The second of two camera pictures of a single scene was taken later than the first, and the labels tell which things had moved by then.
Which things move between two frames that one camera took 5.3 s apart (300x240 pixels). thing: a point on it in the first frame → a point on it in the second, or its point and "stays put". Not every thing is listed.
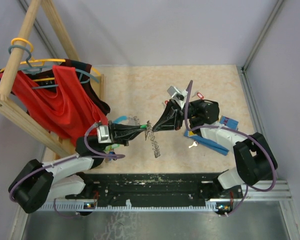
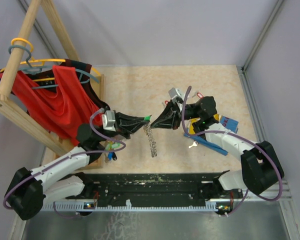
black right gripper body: (192, 108) stays put
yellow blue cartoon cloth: (224, 120) stays put
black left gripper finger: (113, 128) → (123, 119)
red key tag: (200, 95) stays put
